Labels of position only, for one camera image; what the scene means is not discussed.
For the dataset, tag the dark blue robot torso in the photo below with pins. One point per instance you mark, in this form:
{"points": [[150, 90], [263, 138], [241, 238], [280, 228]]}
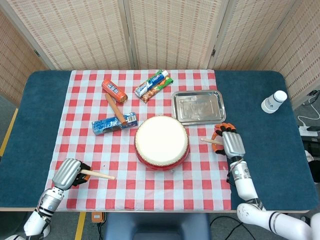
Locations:
{"points": [[155, 225]]}

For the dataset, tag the white power strip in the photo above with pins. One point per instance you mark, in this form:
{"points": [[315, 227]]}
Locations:
{"points": [[308, 130]]}

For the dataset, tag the blue cookie box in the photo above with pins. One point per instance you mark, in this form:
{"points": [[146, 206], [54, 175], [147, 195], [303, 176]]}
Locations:
{"points": [[107, 124]]}

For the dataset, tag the orange floor box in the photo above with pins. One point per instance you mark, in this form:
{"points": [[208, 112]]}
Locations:
{"points": [[97, 217]]}

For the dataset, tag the metal tray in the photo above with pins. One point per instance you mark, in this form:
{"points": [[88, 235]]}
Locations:
{"points": [[197, 107]]}

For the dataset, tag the teal table cover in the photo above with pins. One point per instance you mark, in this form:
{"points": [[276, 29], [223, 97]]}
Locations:
{"points": [[262, 150]]}

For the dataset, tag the red drum with white skin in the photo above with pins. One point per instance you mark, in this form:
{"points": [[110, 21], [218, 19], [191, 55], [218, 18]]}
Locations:
{"points": [[161, 140]]}

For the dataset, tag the white plastic bottle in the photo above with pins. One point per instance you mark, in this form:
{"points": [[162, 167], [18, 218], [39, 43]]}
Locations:
{"points": [[273, 101]]}

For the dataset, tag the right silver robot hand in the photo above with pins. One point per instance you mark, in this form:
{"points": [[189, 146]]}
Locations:
{"points": [[232, 145]]}

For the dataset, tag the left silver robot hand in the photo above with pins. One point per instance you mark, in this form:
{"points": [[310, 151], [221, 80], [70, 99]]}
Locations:
{"points": [[66, 172]]}

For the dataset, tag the blue white toothpaste tube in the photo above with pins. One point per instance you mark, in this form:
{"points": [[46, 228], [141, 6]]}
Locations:
{"points": [[150, 83]]}

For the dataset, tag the red white checkered cloth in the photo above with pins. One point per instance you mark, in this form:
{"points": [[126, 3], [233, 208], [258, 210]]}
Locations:
{"points": [[120, 155]]}

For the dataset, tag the orange cracker tube pack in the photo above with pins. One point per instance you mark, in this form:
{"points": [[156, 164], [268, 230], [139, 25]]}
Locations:
{"points": [[113, 90]]}

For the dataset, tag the wooden drumstick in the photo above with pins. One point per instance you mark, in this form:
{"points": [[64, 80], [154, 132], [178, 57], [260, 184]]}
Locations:
{"points": [[210, 141], [100, 174]]}

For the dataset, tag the green orange snack packet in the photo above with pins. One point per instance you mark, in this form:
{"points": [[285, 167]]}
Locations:
{"points": [[152, 94]]}

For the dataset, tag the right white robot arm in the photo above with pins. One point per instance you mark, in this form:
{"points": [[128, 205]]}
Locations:
{"points": [[246, 185]]}

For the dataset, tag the brown sausage stick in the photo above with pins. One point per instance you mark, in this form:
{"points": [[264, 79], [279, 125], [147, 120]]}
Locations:
{"points": [[113, 107]]}

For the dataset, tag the woven folding screen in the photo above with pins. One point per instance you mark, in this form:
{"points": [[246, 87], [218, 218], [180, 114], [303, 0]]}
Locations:
{"points": [[87, 32]]}

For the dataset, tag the metal screen hinge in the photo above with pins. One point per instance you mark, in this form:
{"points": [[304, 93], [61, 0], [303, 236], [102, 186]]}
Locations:
{"points": [[37, 53], [213, 52]]}

